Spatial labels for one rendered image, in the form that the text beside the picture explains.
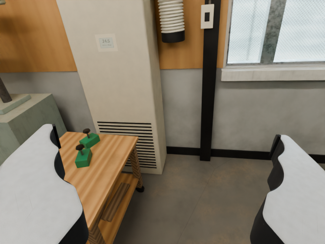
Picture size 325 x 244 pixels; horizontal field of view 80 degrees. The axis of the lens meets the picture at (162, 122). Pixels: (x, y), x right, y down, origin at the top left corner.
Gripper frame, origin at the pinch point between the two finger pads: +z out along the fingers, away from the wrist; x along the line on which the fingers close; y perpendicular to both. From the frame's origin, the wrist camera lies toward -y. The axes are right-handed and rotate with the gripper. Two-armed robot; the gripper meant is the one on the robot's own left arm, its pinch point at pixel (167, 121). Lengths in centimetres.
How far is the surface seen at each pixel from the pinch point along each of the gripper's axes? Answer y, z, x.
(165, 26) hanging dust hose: 6, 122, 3
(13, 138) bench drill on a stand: 80, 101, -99
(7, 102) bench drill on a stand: 65, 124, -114
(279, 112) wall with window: 61, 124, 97
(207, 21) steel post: 2, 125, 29
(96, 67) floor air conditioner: 32, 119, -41
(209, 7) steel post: -6, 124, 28
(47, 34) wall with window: 20, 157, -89
